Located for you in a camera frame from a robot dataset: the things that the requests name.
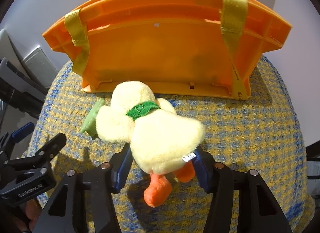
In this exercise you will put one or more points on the yellow blue plaid blanket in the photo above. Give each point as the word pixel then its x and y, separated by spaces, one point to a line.
pixel 250 135

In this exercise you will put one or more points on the green rubber toy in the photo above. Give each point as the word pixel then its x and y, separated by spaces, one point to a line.
pixel 91 123

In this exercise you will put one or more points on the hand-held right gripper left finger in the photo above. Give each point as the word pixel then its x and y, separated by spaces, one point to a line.
pixel 122 173

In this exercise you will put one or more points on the black stand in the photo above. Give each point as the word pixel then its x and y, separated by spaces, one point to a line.
pixel 17 85

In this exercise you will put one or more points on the yellow plush duck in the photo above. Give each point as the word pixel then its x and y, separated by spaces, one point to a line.
pixel 160 133

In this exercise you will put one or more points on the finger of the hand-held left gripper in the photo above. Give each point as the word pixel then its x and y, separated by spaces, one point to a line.
pixel 53 144
pixel 23 130

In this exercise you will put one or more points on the orange plastic crate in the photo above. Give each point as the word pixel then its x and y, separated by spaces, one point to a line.
pixel 162 52

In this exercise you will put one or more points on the person's left hand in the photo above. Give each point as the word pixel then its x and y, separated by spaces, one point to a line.
pixel 33 210

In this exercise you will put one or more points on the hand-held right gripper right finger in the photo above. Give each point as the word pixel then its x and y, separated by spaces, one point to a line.
pixel 203 173

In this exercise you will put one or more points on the white flat panel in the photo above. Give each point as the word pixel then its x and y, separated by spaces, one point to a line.
pixel 37 65

